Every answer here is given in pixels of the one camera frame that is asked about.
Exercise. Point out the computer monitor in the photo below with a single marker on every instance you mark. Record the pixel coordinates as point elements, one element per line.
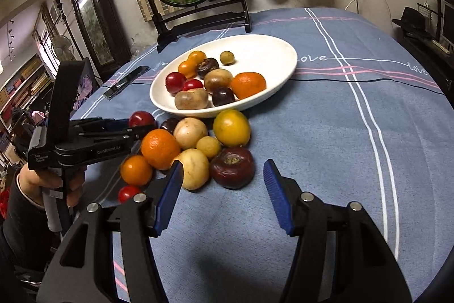
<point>447,24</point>

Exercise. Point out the person's dark jacket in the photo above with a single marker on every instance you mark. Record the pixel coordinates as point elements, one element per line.
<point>24,288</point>

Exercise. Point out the blue striped tablecloth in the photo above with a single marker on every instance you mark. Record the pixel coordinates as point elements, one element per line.
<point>319,164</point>

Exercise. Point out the red tomato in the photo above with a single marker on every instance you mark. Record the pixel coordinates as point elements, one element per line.
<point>192,85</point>
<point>129,193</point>

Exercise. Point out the small ribbed tangerine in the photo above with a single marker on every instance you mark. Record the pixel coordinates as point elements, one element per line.
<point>248,85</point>

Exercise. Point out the tan fruit purple streaks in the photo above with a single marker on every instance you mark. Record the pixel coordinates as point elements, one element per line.
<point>195,168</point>

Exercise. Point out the white oval plate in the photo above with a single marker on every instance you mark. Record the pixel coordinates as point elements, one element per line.
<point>262,54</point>

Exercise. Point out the tan potato-shaped fruit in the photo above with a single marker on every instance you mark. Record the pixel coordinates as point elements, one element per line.
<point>218,80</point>

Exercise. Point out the black smartphone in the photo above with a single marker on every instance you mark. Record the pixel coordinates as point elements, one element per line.
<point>126,83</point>

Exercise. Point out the person's left hand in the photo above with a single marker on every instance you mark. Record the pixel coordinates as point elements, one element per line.
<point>35,186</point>

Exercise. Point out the person's left forearm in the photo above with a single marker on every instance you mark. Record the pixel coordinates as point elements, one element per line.
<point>21,217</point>

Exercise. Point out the white standing fan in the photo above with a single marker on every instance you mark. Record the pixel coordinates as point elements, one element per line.
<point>63,45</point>

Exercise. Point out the dark carved framed picture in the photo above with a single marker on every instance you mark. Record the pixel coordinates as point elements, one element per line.
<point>92,22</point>

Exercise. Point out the small red plum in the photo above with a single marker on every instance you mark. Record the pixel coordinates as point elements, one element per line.
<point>176,82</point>

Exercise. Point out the large ribbed orange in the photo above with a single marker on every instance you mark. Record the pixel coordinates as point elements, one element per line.
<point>160,148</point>

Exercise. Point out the large red plum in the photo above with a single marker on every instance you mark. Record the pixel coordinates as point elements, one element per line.
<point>140,118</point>

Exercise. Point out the black hat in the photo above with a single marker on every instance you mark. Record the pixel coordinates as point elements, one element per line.
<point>411,22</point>

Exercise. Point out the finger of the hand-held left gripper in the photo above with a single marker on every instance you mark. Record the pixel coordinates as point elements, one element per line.
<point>117,123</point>
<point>138,134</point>

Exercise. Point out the round tan fruit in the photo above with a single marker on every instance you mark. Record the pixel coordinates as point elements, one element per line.
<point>189,132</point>

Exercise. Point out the small green fruit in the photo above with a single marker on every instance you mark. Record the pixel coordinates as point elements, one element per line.
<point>227,57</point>

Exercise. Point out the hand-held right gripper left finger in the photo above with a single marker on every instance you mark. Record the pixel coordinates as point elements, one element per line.
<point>170,196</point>

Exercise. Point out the large dark purple fruit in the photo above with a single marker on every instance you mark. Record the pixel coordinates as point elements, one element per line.
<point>232,167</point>

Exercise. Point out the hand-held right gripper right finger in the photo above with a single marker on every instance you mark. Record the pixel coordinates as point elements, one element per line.
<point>278,196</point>

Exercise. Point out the dark brown ridged fruit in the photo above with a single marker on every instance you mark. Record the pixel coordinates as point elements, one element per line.
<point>207,67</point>

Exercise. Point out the bookshelf with books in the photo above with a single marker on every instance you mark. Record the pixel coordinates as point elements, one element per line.
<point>21,90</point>

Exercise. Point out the large tan pepino melon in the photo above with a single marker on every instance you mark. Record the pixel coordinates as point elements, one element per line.
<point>191,99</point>

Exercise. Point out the dark purple round fruit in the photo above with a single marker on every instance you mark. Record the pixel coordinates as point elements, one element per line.
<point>168,124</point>
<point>222,96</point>

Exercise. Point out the small smooth orange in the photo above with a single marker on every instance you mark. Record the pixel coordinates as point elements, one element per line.
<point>136,170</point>
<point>187,68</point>
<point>197,56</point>

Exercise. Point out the small tan-green fruit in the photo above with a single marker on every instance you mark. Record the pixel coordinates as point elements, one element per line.
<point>208,146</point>

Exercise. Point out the yellow-green citrus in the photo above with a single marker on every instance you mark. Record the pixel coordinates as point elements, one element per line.
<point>231,127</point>

